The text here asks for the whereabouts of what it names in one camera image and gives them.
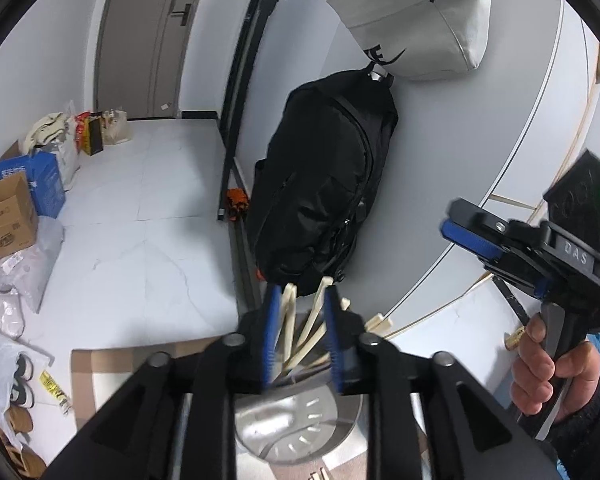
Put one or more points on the orange black glove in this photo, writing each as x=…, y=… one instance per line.
x=237, y=202

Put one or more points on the white black sneakers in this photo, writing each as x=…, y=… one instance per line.
x=22, y=380

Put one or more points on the blue cardboard box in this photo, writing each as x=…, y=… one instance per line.
x=45, y=180

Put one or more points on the grey door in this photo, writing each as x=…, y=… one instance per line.
x=135, y=35

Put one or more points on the small brass fitting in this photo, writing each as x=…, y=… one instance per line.
x=514, y=338

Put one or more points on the black metal bracket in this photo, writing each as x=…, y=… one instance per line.
x=510, y=301

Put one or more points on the person's right hand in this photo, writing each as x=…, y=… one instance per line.
x=530, y=375

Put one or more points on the beige cloth bundle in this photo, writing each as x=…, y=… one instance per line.
x=45, y=130

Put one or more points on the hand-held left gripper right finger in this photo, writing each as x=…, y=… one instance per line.
x=334, y=340

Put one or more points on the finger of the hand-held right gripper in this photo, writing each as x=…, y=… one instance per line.
x=472, y=237
x=515, y=270

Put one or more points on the brown cardboard box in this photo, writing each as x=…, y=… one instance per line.
x=10, y=225

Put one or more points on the black backpack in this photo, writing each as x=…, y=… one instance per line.
x=320, y=175

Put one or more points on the white canvas bag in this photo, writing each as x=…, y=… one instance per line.
x=405, y=15

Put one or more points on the beige checked mat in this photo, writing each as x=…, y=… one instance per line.
x=110, y=375

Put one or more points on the yellow packet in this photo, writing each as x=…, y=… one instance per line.
x=55, y=392

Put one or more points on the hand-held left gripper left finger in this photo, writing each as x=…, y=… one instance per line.
x=272, y=335

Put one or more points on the brown slippers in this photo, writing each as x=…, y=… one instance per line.
x=22, y=440

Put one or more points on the large white plastic bag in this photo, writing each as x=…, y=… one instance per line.
x=40, y=260

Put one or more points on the person's right forearm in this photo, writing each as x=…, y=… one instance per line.
x=585, y=435

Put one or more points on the beige plastic bag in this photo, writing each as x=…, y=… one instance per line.
x=116, y=127

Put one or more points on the black yellow paper bag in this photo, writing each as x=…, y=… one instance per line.
x=92, y=135

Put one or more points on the stainless steel utensil holder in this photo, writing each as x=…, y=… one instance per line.
x=280, y=425

